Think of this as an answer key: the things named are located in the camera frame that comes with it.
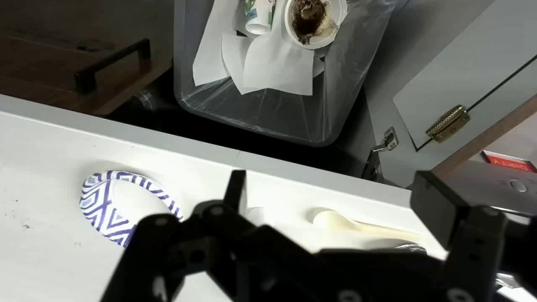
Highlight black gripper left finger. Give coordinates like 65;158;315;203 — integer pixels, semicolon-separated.
98;170;322;302

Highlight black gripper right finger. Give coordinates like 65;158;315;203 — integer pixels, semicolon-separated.
409;170;537;302

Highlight white plastic spoon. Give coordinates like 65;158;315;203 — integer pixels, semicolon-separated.
308;207;429;254

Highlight red label sticker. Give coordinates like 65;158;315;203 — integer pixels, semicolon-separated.
479;150;537;175

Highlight blue patterned paper plate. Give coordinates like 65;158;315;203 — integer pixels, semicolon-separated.
78;170;184;249

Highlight gray trash bin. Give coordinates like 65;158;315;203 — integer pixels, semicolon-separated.
172;0;399;148

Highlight white paper sheets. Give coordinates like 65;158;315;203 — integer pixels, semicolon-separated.
191;0;327;98

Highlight open cabinet door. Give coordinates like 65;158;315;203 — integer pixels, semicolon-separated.
365;0;537;190

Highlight crushed printed paper cup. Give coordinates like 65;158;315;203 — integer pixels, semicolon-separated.
239;0;278;37

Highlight used paper cup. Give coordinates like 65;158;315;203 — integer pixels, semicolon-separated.
281;0;348;51

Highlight wooden base cabinet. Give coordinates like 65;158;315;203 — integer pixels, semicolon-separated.
0;0;172;118

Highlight black cabinet handle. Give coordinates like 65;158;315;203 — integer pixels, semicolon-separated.
73;37;152;98

